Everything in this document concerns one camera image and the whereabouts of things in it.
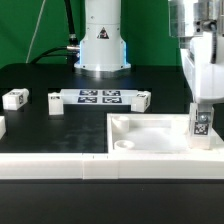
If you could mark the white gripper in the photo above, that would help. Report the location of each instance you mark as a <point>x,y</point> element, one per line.
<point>206,80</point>

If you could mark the white square tabletop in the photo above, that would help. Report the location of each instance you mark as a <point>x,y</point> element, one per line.
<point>153,134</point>

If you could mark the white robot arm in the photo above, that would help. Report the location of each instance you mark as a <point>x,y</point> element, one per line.
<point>197,24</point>

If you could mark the white U-shaped obstacle fence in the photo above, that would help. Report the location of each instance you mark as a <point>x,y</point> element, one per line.
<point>111,166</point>

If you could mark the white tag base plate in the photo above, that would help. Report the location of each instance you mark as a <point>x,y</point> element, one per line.
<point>97,97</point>

